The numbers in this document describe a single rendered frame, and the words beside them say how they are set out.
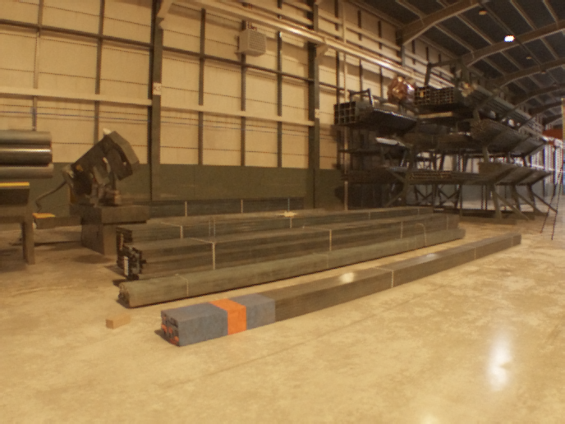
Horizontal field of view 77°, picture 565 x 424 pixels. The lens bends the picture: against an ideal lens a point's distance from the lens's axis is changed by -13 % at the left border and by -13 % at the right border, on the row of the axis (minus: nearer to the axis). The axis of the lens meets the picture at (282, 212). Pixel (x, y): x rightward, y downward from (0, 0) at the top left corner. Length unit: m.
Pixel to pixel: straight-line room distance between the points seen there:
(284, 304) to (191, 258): 1.13
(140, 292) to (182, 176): 8.18
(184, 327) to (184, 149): 9.28
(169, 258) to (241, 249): 0.77
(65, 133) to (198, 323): 8.33
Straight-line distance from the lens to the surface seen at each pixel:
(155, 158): 10.63
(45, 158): 3.90
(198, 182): 11.42
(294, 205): 11.40
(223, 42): 12.79
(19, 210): 5.31
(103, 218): 5.65
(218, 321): 2.53
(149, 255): 3.43
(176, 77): 11.63
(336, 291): 3.18
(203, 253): 3.67
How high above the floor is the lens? 0.94
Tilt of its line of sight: 4 degrees down
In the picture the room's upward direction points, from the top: straight up
